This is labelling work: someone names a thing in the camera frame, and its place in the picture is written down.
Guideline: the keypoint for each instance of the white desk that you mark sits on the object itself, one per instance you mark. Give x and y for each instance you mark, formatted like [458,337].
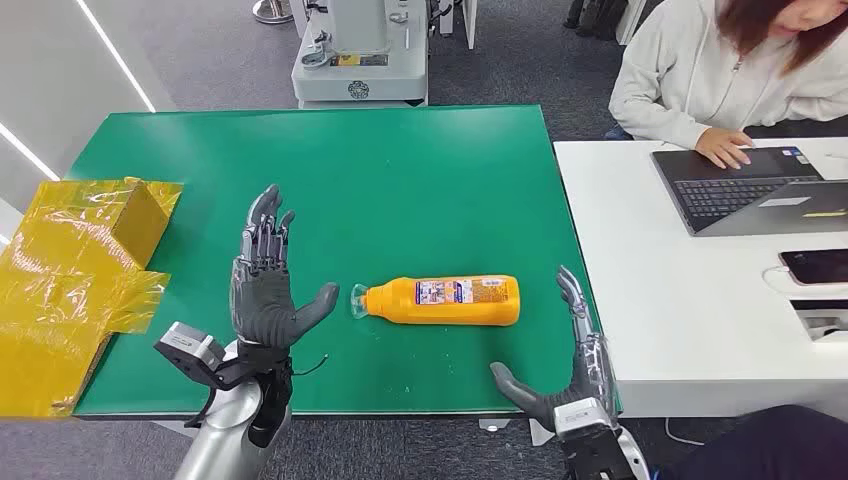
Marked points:
[696,318]

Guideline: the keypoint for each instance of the white furniture leg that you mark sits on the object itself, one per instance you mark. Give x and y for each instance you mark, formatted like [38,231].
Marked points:
[469,20]

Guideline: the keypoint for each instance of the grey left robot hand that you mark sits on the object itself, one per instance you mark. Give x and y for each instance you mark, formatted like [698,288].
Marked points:
[262,305]

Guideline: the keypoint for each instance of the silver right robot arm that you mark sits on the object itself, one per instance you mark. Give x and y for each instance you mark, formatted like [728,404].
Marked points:
[639,464]

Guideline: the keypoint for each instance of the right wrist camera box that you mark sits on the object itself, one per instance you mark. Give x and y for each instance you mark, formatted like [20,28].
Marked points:
[583,417]

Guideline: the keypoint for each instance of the dark fabric covered object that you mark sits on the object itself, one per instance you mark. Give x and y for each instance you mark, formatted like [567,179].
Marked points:
[762,447]

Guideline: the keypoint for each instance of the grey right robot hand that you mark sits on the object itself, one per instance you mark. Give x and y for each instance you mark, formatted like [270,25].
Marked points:
[590,371]

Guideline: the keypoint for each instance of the orange plastic bottle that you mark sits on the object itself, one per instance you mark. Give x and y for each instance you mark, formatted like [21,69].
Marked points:
[450,308]

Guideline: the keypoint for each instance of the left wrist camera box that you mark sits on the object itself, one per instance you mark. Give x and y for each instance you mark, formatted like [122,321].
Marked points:
[189,344]

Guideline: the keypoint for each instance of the white robot base machine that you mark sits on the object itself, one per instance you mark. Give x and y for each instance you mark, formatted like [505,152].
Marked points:
[361,60]

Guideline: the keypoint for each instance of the green table mat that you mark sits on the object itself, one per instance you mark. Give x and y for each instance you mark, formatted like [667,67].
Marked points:
[397,199]

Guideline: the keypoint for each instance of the metal stanchion base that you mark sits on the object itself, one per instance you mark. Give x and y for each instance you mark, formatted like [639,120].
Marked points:
[272,10]

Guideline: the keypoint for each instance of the open dark laptop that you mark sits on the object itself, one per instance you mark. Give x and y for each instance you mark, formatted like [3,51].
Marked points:
[729,192]

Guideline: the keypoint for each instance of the yellow taped cardboard box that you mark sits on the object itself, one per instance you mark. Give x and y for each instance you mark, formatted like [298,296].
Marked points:
[60,298]

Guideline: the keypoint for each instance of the person's hand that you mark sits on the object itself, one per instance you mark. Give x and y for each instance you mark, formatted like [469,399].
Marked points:
[722,147]

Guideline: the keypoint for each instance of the black smartphone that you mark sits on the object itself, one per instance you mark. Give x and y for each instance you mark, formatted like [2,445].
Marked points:
[818,266]

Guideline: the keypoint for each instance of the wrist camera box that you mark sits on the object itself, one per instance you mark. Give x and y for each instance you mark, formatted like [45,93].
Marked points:
[189,344]
[583,417]

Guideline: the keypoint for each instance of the person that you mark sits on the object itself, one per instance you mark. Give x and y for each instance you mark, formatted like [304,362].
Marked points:
[696,73]

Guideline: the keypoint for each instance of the grey laptop with sticker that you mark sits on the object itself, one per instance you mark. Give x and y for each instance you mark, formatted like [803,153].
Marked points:
[788,215]

